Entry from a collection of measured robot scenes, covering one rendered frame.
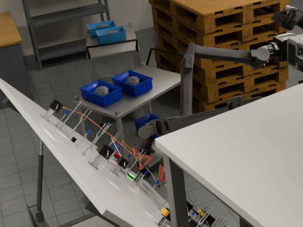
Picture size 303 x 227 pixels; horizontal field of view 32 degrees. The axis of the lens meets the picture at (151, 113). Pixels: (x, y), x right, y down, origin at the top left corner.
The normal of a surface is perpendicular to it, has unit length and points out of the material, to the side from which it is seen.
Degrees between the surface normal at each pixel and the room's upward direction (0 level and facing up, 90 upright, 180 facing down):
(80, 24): 90
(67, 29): 90
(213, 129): 0
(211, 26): 90
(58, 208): 0
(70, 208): 0
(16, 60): 90
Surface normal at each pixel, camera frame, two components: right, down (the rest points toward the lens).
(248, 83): 0.37, 0.38
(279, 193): -0.11, -0.88
